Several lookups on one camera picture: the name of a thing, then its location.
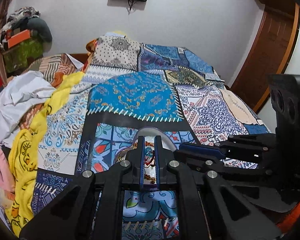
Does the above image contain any pile of clothes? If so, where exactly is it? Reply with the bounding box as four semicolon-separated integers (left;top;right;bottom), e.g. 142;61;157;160
0;7;52;50

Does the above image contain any striped orange brown cloth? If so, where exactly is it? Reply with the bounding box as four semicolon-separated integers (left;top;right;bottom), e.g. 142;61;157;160
28;53;88;88

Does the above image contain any yellow printed cloth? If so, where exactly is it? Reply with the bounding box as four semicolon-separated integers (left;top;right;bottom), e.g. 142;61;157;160
5;71;84;237

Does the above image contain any green patterned covered cabinet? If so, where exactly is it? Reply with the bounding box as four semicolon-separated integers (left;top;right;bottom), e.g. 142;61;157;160
2;38;43;73

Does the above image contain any orange box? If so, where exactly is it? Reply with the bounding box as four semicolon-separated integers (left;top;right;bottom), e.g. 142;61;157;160
8;29;31;48

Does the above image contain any heart-shaped purple jewelry tin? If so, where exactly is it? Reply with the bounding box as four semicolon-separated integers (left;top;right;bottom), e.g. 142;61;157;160
115;126;177;185

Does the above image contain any patchwork patterned bedspread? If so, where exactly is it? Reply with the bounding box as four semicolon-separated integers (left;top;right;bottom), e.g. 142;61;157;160
19;36;281;239

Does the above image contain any white crumpled cloth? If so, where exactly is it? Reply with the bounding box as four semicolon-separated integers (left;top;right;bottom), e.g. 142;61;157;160
0;70;55;148

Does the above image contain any wooden wardrobe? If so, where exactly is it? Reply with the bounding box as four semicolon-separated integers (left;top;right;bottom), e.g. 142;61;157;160
231;0;300;113

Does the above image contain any yellow plush toy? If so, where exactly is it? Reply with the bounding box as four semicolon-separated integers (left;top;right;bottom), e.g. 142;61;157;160
110;31;127;37

